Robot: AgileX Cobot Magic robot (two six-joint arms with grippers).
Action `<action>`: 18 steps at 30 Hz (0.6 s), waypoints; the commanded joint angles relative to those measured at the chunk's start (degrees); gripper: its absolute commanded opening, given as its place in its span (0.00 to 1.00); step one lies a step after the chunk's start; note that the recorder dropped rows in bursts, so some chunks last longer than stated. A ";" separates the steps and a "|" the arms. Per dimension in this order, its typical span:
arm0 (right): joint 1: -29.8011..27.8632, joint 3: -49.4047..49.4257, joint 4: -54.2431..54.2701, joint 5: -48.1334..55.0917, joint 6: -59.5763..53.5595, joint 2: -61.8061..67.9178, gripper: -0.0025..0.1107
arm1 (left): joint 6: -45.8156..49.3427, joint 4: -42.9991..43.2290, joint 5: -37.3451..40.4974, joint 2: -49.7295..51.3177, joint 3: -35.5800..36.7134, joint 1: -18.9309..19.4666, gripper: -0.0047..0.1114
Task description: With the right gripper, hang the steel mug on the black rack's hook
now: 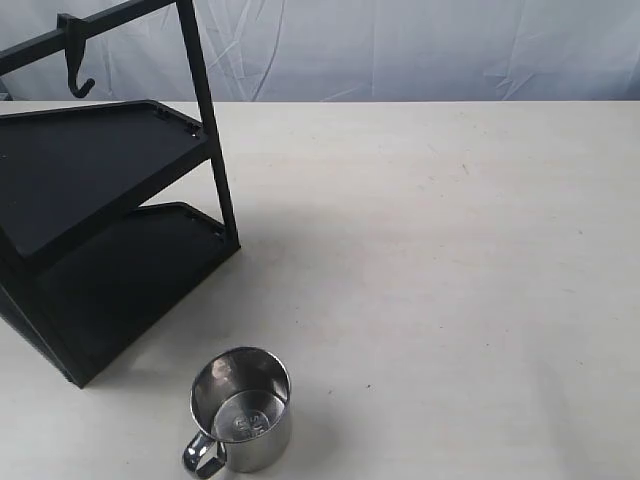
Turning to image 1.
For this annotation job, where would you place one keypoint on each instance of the stainless steel mug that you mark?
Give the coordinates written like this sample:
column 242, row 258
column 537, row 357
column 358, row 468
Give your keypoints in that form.
column 240, row 403

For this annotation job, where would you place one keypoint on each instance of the black two-shelf metal rack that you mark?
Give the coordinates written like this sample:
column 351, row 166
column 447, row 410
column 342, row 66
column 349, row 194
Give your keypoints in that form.
column 110, row 215

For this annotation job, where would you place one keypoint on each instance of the black hook on rail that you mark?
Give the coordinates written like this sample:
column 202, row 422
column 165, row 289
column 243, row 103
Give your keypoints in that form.
column 75, row 38

